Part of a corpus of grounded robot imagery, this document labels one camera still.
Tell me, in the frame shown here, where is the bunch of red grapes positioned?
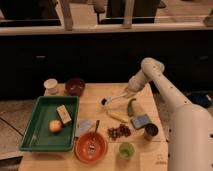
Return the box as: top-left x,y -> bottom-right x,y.
107,124 -> 131,140

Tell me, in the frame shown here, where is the orange bowl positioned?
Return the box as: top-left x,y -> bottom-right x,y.
75,131 -> 108,164

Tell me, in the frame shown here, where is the blue sponge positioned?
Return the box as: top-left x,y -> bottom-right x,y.
131,114 -> 151,130

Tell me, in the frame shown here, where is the green plastic tray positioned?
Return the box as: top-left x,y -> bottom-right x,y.
19,96 -> 79,152

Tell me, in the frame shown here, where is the yellow apple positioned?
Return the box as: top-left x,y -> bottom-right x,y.
49,120 -> 62,133

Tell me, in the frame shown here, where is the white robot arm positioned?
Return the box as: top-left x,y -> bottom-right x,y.
128,57 -> 213,171

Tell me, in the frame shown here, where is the dark metal cup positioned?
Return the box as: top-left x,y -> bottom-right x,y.
144,123 -> 159,141

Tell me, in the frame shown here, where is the metal spoon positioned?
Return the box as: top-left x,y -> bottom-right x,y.
88,120 -> 100,158

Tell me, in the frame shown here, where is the white handled dish brush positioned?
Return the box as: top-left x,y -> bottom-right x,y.
101,93 -> 134,106

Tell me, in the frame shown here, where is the dark red bowl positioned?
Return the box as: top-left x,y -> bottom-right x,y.
65,78 -> 85,97

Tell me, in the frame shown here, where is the blue object on floor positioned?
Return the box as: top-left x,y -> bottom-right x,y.
191,93 -> 212,108

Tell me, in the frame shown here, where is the white ceramic cup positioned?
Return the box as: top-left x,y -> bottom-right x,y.
44,78 -> 58,95

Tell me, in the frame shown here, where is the green cucumber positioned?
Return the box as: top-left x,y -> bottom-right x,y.
127,98 -> 136,117

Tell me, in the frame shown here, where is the grey cloth piece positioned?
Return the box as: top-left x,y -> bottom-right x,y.
75,120 -> 93,137

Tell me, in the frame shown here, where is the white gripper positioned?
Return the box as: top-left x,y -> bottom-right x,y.
128,74 -> 147,92

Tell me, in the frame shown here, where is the yellow banana toy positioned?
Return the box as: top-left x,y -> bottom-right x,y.
107,111 -> 129,123

